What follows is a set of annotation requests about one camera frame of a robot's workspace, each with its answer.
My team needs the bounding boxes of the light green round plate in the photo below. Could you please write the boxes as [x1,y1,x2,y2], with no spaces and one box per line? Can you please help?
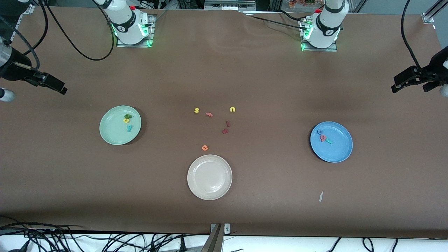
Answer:
[99,105,142,146]

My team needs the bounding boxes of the blue round plate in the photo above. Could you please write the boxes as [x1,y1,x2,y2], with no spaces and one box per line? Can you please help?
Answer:
[310,121,354,163]

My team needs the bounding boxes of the orange artificial flowers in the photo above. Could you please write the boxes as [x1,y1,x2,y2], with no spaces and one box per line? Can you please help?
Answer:
[288,0,326,9]

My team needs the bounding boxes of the brown table cover sheet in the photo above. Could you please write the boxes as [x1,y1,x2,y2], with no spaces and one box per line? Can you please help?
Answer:
[0,7,448,239]

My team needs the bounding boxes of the beige round plate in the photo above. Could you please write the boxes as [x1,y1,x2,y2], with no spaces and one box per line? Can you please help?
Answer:
[187,154,233,201]

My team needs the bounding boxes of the grey metal box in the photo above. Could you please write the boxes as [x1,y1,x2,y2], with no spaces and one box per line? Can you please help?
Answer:
[204,0,257,12]

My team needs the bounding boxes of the grey metal beam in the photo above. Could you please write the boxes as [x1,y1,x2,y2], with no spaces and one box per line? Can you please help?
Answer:
[200,224,223,252]

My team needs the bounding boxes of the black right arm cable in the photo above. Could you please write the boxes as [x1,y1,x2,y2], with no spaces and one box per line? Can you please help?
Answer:
[0,0,116,70]

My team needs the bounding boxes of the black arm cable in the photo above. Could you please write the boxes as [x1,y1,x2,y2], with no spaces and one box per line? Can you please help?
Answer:
[0,0,116,70]
[401,0,420,69]

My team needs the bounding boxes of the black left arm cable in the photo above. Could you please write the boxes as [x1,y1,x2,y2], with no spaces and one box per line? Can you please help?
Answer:
[401,0,420,69]

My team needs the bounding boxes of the aluminium frame rail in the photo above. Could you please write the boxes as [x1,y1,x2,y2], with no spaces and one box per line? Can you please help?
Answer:
[422,0,448,24]
[10,3,35,43]

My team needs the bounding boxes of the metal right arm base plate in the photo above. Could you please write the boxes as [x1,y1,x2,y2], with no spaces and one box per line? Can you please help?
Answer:
[116,14,155,48]

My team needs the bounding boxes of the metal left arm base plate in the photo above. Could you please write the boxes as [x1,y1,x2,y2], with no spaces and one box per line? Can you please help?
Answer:
[300,17,338,53]

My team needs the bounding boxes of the black cable lying on table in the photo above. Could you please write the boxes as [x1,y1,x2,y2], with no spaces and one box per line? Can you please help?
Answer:
[245,14,308,31]

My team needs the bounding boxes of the metal corner bracket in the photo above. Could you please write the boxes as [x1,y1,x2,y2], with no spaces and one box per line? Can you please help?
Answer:
[210,223,231,235]

